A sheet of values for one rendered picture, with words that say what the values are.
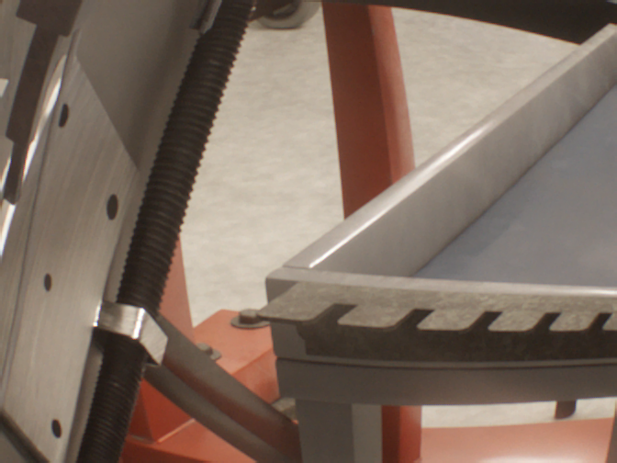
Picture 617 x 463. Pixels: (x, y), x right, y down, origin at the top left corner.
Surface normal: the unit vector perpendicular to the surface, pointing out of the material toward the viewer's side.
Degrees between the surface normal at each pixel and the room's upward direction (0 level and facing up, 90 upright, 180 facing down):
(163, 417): 90
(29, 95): 97
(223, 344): 0
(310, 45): 0
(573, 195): 0
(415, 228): 90
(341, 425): 90
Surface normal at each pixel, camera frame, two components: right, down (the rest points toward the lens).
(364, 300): -0.08, -0.94
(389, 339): -0.46, 0.33
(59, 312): 0.88, 0.08
